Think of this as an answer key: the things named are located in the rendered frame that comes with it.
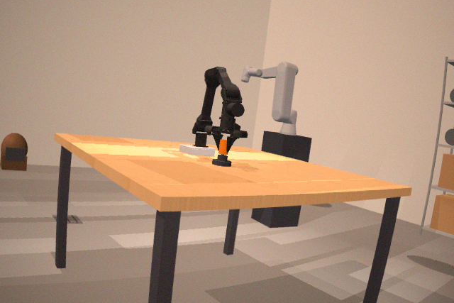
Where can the orange knob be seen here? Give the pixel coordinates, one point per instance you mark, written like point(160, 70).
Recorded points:
point(222, 147)

